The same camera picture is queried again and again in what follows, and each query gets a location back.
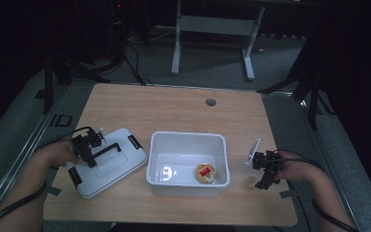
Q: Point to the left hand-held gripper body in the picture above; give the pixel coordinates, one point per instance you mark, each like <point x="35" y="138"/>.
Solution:
<point x="82" y="145"/>

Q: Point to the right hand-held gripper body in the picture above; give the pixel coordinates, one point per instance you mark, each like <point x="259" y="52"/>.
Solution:
<point x="267" y="161"/>

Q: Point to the white plastic storage box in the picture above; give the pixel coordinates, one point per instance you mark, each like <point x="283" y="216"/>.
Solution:
<point x="174" y="161"/>

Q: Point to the person's right hand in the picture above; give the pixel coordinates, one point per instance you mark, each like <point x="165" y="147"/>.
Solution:
<point x="294" y="169"/>

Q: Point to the person's left hand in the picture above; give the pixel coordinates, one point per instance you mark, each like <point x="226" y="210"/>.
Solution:
<point x="59" y="154"/>

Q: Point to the black metal stand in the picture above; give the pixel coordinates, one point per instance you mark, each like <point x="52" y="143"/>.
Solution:
<point x="48" y="87"/>
<point x="312" y="96"/>

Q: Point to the white metal desk frame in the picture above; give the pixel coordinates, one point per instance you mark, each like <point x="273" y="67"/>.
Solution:
<point x="212" y="25"/>

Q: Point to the dark computer tower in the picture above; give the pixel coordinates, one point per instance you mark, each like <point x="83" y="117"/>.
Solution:
<point x="116" y="29"/>

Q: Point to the round yellow snack packet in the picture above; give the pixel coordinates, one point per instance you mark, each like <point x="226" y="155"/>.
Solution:
<point x="205" y="173"/>

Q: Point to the grey tape piece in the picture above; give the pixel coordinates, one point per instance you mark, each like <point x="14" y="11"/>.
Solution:
<point x="288" y="194"/>
<point x="54" y="191"/>

